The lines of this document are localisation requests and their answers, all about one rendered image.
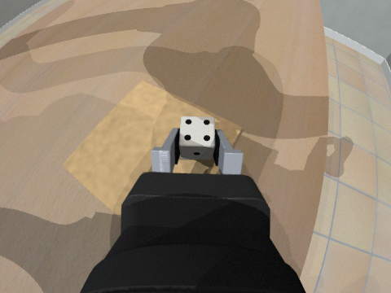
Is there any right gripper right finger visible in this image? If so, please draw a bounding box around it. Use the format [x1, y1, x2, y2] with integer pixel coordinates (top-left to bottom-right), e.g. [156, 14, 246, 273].
[213, 129, 244, 174]

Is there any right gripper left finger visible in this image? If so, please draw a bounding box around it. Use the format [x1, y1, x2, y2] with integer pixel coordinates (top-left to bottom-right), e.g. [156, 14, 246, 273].
[151, 128, 180, 173]

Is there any tan mat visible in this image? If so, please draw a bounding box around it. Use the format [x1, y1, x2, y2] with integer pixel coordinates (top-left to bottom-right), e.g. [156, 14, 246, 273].
[63, 81, 242, 217]

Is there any white die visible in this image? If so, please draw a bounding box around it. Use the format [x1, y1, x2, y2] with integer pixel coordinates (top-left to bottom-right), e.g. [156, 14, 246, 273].
[178, 116, 216, 160]

